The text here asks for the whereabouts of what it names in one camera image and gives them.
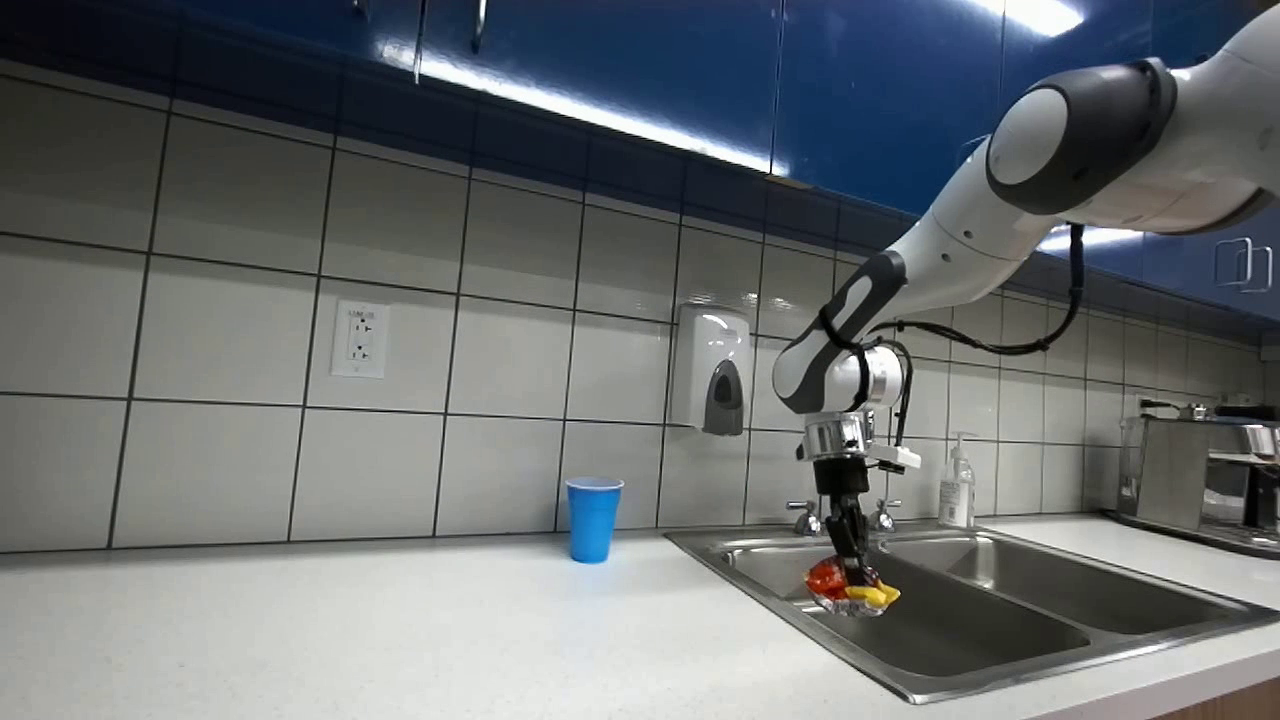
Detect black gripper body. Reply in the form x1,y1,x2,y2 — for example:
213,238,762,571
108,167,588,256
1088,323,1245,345
811,456,868,515

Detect yellow orange chips packet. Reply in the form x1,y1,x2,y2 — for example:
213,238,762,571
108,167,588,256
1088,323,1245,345
804,560,902,614

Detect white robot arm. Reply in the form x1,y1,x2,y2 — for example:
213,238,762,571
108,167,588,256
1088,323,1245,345
774,9,1280,586

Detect chrome sink faucet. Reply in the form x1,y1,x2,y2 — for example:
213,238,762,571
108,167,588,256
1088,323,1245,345
789,498,897,538

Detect stainless steel double sink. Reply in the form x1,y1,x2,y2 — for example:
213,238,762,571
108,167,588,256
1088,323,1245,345
677,526,1277,703

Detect clear soap pump bottle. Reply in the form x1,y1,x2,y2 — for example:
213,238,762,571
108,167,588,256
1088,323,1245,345
940,440,976,526

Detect blue plastic cup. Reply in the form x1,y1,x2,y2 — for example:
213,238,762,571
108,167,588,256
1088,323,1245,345
570,481,623,565

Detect steel coffee machine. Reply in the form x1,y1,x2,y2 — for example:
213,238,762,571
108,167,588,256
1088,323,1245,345
1118,399,1280,554

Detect blue upper cabinets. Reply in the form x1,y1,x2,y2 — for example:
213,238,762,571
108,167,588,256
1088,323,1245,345
0,0,1280,345

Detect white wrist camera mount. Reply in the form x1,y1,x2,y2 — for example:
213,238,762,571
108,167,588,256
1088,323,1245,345
863,435,926,474

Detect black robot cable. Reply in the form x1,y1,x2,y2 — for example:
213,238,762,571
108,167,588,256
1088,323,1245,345
811,219,1088,453

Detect white wall soap dispenser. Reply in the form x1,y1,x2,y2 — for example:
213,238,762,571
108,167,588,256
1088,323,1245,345
670,308,751,435

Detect white wall power outlet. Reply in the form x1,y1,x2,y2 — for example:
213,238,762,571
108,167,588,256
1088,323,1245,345
332,298,388,374

